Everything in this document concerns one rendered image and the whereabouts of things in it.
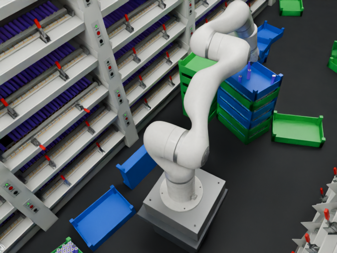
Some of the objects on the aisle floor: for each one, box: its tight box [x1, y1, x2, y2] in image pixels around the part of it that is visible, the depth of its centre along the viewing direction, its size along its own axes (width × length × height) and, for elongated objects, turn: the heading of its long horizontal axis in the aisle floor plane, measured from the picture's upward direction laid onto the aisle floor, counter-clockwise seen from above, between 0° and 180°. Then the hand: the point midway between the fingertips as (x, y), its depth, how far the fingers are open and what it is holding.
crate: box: [116, 144, 157, 190], centre depth 173 cm, size 8×30×20 cm, turn 144°
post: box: [68, 0, 139, 148], centre depth 131 cm, size 20×9×178 cm, turn 56°
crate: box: [216, 110, 270, 145], centre depth 193 cm, size 30×20×8 cm
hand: (249, 61), depth 164 cm, fingers closed, pressing on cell
